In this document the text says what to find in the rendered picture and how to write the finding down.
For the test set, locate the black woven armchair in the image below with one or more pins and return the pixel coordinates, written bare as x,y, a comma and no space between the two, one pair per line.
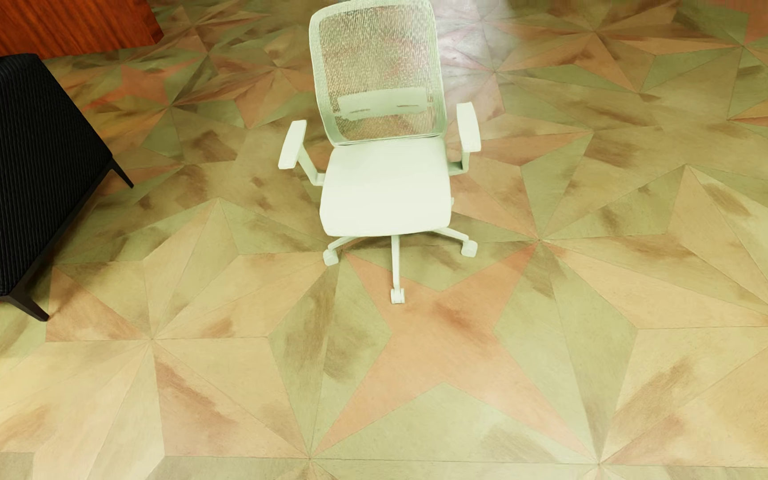
17,173

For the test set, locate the red-brown wooden cabinet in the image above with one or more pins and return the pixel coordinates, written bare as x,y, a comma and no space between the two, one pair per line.
50,23

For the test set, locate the light lime office chair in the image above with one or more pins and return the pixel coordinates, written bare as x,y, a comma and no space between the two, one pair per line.
384,186

